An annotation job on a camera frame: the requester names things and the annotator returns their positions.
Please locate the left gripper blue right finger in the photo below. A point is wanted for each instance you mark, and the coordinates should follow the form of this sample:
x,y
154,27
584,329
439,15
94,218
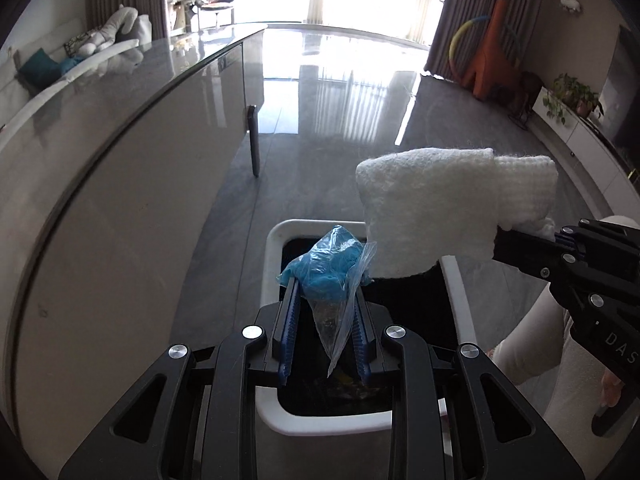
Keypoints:
x,y
363,339

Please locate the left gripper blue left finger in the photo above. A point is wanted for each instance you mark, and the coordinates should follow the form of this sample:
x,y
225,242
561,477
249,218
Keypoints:
x,y
285,330

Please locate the blue item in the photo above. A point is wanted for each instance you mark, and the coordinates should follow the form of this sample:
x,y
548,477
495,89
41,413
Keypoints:
x,y
330,274

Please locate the white knitted cloth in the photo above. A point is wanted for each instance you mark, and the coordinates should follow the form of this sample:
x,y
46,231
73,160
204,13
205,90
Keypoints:
x,y
423,204

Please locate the person's right hand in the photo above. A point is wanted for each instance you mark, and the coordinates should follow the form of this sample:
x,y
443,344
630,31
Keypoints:
x,y
611,389

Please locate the white tv cabinet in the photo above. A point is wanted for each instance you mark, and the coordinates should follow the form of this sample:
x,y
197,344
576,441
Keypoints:
x,y
593,168

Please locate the person's leg in beige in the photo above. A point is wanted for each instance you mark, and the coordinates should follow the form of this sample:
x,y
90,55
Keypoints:
x,y
541,342

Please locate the potted green plant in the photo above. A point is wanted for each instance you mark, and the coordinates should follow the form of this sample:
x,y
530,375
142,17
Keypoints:
x,y
568,93

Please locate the orange giraffe toy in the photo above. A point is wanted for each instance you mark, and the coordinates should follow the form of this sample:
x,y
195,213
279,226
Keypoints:
x,y
489,67

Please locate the black table leg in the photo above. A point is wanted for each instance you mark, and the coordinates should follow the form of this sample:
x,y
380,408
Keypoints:
x,y
252,129

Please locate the colourful hula hoop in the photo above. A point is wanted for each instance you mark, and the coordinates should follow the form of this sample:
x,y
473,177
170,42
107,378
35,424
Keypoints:
x,y
455,41

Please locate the grey fabric sofa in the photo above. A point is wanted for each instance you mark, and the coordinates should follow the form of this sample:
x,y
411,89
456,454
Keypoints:
x,y
19,100

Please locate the white plush toy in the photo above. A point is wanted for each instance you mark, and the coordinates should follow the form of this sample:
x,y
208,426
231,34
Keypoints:
x,y
121,21

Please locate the patterned cushion near plush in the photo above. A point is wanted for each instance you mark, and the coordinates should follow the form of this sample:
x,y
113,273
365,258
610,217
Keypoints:
x,y
72,46

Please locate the teal cushion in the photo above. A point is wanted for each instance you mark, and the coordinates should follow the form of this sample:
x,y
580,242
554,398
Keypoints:
x,y
40,71

